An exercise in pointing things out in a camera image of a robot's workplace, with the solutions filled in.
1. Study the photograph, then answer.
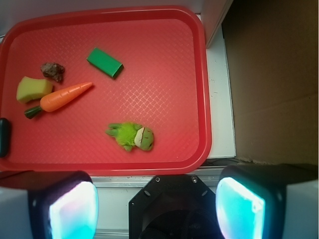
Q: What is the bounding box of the orange toy carrot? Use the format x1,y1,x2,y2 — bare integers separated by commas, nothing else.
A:
24,82,93,119

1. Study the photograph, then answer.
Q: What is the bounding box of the white panel board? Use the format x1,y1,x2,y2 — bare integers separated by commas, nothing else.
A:
200,0,233,49

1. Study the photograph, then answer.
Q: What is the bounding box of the black octagonal mount plate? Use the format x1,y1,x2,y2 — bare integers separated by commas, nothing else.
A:
129,175,223,239

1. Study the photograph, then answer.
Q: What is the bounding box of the black object at tray edge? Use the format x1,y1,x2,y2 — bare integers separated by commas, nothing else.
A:
0,118,11,158

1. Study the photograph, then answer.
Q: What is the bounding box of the green rectangular block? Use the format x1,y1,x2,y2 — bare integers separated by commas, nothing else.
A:
86,48,124,79

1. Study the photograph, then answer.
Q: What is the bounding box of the red plastic tray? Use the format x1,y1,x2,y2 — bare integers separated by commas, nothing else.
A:
0,5,212,176

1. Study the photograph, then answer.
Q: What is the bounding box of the brown cardboard sheet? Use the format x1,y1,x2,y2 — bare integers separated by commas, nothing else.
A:
222,0,319,164

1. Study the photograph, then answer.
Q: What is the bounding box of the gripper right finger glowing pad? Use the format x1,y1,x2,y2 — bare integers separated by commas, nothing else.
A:
215,164,319,239

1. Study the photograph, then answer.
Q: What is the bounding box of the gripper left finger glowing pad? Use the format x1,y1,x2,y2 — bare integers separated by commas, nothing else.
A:
0,171,99,239

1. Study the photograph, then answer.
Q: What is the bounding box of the brown rock lump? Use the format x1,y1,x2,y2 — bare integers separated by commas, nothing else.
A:
40,62,65,83

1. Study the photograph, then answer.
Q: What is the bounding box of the green plush frog toy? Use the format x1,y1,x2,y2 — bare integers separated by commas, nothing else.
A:
105,122,154,152

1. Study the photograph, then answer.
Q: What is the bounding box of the yellow sponge piece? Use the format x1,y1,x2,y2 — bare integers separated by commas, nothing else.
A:
16,76,53,103

